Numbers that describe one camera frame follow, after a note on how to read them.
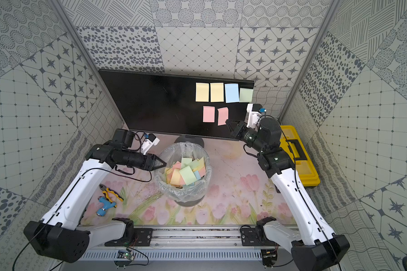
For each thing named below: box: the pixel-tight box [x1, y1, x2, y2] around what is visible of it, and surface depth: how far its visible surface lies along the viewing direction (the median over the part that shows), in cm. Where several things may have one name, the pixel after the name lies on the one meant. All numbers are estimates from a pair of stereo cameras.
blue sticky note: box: [224, 82, 240, 104], surface depth 64 cm
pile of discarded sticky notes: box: [164, 156, 207, 187], surface depth 75 cm
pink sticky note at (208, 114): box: [202, 105, 215, 123], surface depth 74 cm
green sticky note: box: [239, 87, 254, 103], surface depth 66 cm
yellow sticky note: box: [210, 82, 224, 103], surface depth 65 cm
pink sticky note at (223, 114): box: [217, 106, 229, 126], surface depth 69 cm
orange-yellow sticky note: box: [195, 82, 210, 103], surface depth 66 cm
